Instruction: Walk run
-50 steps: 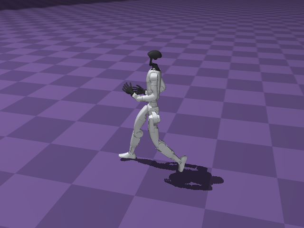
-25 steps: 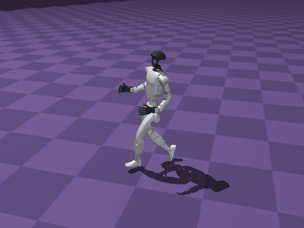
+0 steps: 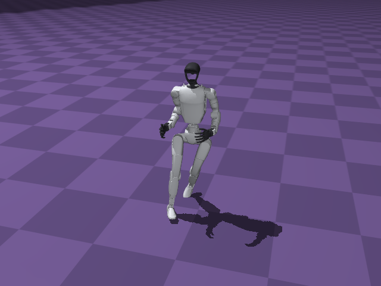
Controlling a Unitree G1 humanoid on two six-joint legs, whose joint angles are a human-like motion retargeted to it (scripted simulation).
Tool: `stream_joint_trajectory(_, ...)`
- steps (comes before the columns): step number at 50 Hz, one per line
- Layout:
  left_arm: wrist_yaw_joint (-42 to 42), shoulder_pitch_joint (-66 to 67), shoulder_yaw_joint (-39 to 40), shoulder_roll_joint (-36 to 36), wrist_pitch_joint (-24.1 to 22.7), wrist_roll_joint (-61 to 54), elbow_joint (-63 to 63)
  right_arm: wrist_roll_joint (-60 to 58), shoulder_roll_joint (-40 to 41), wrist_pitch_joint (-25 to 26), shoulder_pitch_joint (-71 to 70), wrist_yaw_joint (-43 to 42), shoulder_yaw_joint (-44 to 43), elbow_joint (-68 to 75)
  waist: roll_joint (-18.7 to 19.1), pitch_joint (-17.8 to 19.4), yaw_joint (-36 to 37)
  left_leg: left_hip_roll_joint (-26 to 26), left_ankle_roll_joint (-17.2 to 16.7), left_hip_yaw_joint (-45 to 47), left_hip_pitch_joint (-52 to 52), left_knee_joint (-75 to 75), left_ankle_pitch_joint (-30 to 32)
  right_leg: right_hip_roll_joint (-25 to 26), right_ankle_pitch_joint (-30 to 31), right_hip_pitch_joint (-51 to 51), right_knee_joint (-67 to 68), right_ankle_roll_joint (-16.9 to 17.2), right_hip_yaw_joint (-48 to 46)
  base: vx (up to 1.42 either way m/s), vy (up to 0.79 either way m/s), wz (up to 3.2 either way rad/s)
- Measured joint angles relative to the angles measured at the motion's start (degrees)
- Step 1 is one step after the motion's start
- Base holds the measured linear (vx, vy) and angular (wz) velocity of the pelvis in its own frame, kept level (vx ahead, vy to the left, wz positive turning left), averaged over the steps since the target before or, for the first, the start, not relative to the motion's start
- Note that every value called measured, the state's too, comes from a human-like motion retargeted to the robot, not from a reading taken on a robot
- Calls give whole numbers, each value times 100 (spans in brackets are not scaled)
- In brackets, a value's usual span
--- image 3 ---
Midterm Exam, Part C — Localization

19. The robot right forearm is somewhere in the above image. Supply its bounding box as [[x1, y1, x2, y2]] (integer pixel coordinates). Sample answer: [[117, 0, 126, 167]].
[[168, 111, 179, 129]]

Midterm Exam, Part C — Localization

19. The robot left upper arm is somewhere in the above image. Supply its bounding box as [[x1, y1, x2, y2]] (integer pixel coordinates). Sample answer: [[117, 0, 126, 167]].
[[204, 88, 219, 119]]

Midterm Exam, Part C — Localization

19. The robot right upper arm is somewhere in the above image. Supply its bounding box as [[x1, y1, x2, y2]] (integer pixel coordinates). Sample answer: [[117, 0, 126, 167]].
[[170, 86, 182, 115]]

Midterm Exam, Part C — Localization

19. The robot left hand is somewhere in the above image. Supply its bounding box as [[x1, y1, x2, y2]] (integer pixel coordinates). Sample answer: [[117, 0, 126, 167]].
[[195, 128, 214, 143]]

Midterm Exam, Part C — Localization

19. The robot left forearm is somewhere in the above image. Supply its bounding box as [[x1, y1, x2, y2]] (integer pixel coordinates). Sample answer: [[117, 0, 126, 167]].
[[210, 112, 221, 135]]

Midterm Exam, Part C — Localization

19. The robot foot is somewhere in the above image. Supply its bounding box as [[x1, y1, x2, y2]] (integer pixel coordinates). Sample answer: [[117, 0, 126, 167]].
[[167, 206, 176, 219], [183, 183, 195, 198]]

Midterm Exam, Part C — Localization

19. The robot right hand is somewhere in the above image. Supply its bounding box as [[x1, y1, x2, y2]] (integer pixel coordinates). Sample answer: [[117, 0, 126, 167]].
[[159, 123, 169, 138]]

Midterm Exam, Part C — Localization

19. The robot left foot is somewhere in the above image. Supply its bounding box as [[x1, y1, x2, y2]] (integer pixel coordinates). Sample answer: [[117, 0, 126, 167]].
[[183, 183, 195, 198]]

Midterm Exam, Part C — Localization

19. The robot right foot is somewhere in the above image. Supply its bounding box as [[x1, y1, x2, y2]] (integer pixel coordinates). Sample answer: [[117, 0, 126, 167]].
[[167, 206, 176, 219]]

